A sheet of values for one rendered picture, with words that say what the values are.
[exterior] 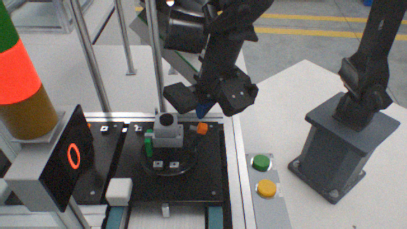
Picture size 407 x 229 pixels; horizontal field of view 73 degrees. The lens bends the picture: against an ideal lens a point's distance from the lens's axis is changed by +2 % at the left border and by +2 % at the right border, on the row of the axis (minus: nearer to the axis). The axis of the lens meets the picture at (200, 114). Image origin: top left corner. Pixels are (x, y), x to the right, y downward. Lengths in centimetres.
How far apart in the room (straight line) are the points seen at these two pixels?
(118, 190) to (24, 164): 28
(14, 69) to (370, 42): 52
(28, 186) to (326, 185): 63
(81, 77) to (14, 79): 89
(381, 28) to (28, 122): 52
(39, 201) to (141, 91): 73
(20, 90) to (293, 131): 77
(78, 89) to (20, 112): 81
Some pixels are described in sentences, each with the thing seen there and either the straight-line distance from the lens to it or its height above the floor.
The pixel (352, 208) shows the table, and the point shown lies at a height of 86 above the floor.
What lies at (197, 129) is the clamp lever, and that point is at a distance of 59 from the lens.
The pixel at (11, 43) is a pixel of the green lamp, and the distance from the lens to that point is 30.
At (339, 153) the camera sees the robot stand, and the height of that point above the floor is 101.
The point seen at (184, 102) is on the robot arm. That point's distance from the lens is 46.
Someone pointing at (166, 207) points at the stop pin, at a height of 97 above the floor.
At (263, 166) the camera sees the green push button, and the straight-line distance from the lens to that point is 65.
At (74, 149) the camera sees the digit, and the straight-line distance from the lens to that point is 39.
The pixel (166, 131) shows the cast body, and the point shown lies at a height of 107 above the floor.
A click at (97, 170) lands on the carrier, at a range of 67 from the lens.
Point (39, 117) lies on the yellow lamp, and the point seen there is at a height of 128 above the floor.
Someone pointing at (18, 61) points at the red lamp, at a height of 135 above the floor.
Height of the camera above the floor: 148
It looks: 42 degrees down
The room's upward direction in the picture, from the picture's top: straight up
